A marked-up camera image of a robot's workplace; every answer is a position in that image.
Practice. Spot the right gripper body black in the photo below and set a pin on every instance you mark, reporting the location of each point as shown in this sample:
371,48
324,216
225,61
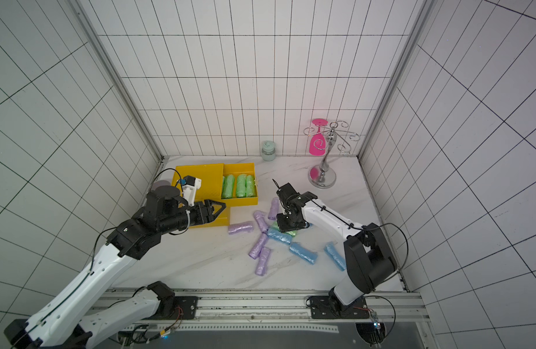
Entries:
287,206

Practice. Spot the purple bag roll upper middle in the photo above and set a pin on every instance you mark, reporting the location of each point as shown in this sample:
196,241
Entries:
260,218

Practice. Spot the purple bag roll top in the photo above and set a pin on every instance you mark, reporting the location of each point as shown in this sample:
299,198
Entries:
274,209

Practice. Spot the yellow drawer cabinet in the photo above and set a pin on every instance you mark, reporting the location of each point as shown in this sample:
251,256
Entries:
211,176

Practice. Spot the mint green jar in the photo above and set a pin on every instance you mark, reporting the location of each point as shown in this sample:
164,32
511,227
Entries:
268,152

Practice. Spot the blue bag roll far right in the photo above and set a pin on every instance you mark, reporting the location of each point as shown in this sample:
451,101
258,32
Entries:
336,257

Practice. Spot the pink plastic wine glass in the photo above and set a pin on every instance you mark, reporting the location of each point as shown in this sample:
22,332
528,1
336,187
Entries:
318,141

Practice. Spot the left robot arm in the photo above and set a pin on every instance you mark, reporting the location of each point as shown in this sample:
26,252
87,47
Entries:
65,321

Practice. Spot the blue bag roll lower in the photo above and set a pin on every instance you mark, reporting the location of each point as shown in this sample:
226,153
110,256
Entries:
304,253

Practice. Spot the blue bag roll centre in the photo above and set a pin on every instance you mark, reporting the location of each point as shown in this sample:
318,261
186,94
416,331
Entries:
278,236

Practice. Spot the purple bag roll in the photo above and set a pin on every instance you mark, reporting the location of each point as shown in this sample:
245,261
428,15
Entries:
263,259
242,227
256,250
274,209
260,218

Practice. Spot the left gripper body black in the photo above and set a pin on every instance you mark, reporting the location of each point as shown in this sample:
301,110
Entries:
188,216

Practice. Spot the chrome glass rack stand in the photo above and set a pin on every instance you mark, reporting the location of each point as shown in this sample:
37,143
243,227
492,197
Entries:
337,136

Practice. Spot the yellow top drawer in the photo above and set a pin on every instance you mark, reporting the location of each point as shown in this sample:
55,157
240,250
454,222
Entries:
236,169

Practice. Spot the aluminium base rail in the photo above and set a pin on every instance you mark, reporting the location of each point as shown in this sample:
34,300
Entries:
225,310

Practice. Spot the green bag roll top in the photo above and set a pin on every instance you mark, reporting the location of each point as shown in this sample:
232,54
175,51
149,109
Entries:
250,186

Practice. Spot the purple bag roll bottom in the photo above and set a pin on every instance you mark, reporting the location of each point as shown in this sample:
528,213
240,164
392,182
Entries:
263,259

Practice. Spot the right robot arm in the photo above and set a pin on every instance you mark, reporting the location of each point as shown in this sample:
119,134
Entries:
369,259

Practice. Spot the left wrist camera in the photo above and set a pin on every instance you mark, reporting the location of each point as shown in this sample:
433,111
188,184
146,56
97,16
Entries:
190,186

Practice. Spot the grey purple bowl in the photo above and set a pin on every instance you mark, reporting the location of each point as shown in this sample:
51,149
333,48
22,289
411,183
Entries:
160,183

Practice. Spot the purple bag roll lower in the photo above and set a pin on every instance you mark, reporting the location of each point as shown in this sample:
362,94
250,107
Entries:
256,250

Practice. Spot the blue bag roll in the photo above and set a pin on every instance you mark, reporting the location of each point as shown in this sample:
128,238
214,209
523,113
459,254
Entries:
304,253
336,257
278,236

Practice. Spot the green bag roll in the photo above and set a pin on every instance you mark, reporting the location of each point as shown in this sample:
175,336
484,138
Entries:
240,186
277,228
230,186
250,186
223,188

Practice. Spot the purple bag roll left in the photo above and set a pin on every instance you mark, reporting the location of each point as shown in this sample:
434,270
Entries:
242,227

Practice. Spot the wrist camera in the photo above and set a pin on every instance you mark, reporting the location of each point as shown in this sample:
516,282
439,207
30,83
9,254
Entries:
190,186
286,193

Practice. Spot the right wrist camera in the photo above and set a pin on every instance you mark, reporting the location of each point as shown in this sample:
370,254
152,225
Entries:
286,193

